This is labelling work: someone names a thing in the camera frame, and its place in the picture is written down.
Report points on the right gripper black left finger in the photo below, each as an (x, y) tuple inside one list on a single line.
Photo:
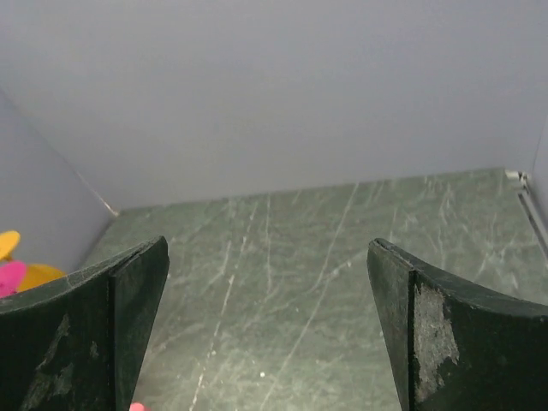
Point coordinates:
[(78, 343)]

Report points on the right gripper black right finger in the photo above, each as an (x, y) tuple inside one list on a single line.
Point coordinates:
[(454, 344)]

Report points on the yellow wine glass rear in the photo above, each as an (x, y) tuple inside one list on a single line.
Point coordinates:
[(37, 274)]

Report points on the small pink bottle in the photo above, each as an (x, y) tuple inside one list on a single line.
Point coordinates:
[(137, 406)]

